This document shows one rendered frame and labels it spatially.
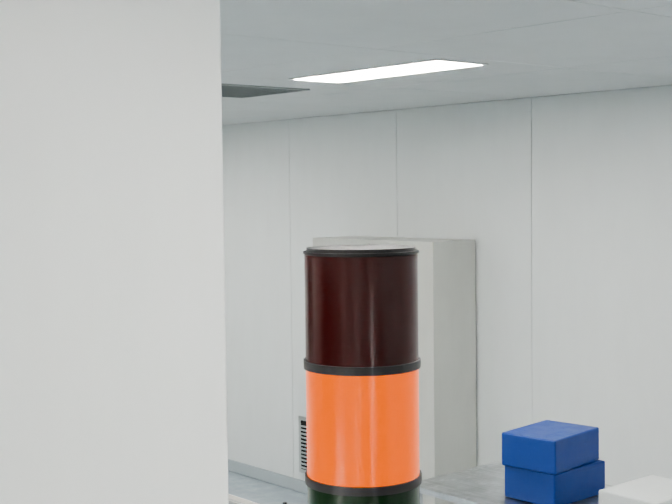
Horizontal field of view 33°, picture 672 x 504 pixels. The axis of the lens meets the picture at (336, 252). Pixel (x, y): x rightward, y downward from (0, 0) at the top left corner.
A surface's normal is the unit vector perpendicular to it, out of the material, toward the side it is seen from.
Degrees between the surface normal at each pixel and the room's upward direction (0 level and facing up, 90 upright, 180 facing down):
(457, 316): 90
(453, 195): 90
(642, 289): 90
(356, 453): 90
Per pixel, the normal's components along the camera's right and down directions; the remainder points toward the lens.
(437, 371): 0.65, 0.04
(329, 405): -0.58, 0.05
